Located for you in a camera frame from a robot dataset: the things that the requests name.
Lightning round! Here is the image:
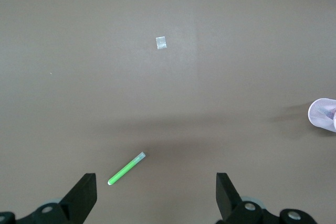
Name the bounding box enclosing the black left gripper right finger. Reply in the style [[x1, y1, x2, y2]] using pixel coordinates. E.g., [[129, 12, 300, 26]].
[[215, 172, 317, 224]]

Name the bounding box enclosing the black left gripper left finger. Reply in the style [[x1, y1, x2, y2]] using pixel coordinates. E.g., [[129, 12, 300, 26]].
[[0, 173, 98, 224]]

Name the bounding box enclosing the green highlighter pen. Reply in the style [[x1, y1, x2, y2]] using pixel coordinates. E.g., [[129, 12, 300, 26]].
[[107, 151, 146, 186]]

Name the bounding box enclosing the white mesh pen cup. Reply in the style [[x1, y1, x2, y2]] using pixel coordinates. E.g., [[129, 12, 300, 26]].
[[307, 98, 336, 133]]

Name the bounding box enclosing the small clear tape patch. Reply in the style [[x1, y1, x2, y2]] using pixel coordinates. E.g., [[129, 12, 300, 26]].
[[155, 36, 167, 50]]

